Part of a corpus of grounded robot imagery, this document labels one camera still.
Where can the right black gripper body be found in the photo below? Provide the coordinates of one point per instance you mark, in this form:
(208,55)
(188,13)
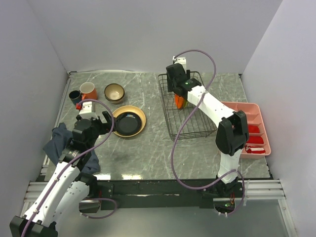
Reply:
(170,86)

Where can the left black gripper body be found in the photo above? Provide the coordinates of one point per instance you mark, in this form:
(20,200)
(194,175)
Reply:
(98,128)

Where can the orange plate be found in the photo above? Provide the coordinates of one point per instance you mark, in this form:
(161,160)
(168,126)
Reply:
(180,102)

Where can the black plate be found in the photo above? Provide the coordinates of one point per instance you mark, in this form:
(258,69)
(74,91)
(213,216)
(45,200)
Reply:
(128,123)

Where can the beige plate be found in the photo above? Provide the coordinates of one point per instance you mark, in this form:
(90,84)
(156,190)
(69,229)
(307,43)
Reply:
(130,108)

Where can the dark brown patterned bowl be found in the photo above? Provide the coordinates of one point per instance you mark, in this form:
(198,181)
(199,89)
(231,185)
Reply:
(114,93)

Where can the orange mug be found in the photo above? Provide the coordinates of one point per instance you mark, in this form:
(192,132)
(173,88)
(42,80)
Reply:
(88,91)

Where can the dark blue mug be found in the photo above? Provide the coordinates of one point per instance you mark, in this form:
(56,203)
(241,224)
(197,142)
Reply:
(75,96)

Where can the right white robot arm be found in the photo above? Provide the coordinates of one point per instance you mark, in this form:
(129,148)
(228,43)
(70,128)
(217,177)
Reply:
(232,127)

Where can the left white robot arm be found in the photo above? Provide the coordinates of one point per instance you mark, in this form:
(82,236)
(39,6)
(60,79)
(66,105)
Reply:
(68,185)

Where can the blue cloth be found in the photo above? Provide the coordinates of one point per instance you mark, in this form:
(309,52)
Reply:
(54,148)

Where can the red item in tray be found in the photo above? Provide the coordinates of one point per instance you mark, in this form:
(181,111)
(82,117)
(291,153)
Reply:
(255,140)
(253,129)

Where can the red white striped item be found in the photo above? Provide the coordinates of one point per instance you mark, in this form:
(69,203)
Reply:
(254,150)

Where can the pink divided tray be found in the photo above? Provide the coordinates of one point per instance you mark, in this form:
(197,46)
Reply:
(254,117)

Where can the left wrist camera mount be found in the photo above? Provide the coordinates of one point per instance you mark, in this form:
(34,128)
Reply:
(87,110)

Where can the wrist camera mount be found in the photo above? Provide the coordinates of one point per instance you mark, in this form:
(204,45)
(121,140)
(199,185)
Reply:
(87,110)
(180,60)

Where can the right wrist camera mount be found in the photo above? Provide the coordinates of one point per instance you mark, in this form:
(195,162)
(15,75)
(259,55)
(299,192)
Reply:
(180,60)

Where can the black wire dish rack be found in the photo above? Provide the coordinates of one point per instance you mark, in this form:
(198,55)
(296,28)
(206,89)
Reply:
(199,125)

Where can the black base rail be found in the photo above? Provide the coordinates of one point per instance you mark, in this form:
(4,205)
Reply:
(158,193)

